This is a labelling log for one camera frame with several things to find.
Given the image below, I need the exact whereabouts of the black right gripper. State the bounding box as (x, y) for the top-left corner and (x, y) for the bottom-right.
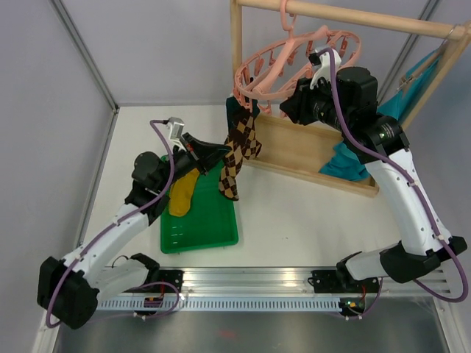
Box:
(281, 72), (353, 132)

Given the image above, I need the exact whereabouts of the metal clip hanger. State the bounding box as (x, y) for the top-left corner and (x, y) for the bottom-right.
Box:
(397, 24), (458, 93)

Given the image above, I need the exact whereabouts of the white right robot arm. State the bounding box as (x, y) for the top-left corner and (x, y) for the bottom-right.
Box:
(280, 67), (467, 290)

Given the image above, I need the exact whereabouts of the yellow sock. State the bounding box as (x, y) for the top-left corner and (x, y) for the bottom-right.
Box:
(169, 168), (199, 217)

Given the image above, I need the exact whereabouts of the brown argyle sock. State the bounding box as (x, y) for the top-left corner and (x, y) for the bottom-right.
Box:
(225, 108), (262, 160)
(219, 146), (243, 202)

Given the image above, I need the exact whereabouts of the green plastic tray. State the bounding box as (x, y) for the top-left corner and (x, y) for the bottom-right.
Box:
(160, 162), (238, 254)

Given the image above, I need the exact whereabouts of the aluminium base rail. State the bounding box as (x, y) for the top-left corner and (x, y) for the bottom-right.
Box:
(88, 267), (452, 295)

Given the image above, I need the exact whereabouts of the wooden hanger rack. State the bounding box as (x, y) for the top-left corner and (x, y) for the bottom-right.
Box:
(230, 1), (470, 197)

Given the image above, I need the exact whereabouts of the white slotted cable duct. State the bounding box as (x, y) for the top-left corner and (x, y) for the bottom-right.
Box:
(98, 296), (363, 313)

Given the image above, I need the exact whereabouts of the pink round clip hanger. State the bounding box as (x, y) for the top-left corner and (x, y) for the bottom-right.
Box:
(230, 1), (362, 115)

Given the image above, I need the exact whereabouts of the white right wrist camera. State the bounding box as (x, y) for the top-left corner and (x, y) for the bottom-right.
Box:
(309, 46), (341, 90)

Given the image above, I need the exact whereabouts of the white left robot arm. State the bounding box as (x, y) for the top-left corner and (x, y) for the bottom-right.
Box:
(37, 133), (230, 329)

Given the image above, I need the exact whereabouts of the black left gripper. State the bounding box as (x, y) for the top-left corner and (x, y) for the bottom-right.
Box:
(155, 132), (232, 191)

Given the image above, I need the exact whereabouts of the teal cloth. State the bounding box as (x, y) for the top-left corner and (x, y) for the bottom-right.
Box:
(319, 53), (440, 182)

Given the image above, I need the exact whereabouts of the green reindeer sock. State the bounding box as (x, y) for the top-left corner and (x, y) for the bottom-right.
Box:
(225, 96), (242, 131)

